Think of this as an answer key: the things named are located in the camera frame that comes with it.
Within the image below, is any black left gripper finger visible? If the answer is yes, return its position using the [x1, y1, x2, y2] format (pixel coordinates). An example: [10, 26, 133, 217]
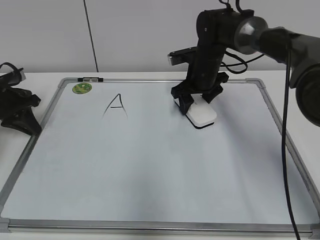
[0, 118, 30, 135]
[21, 107, 42, 135]

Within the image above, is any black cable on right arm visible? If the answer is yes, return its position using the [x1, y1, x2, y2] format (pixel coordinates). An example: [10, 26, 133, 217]
[281, 32, 302, 240]

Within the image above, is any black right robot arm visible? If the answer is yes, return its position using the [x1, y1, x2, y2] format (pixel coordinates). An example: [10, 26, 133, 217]
[168, 7, 320, 125]

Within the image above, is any white board with grey frame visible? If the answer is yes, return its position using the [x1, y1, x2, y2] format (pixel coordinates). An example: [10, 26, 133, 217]
[0, 77, 318, 240]

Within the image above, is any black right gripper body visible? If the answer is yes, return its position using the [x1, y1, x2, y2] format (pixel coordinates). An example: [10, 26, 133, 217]
[171, 44, 228, 99]

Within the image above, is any round green magnet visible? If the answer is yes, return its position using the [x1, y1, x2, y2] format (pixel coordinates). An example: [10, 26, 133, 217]
[72, 82, 93, 95]

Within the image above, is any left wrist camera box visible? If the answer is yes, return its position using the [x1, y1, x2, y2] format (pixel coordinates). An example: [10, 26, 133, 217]
[0, 68, 26, 87]

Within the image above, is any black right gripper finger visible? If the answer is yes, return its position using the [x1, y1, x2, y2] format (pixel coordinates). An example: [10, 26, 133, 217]
[178, 94, 194, 115]
[202, 86, 223, 104]

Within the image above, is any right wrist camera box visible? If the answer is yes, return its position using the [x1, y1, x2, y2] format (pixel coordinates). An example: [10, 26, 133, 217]
[167, 46, 197, 66]

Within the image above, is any white board eraser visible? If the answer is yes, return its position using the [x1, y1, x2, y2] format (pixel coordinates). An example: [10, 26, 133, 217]
[174, 94, 217, 130]

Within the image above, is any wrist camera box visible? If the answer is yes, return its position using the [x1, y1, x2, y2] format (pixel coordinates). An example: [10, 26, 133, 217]
[167, 46, 197, 66]
[0, 68, 26, 87]

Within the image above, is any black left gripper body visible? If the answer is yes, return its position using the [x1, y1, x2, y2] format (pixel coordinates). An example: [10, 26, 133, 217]
[0, 86, 41, 122]

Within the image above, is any black silver board clip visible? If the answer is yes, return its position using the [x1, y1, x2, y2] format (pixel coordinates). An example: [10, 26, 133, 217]
[77, 77, 104, 83]

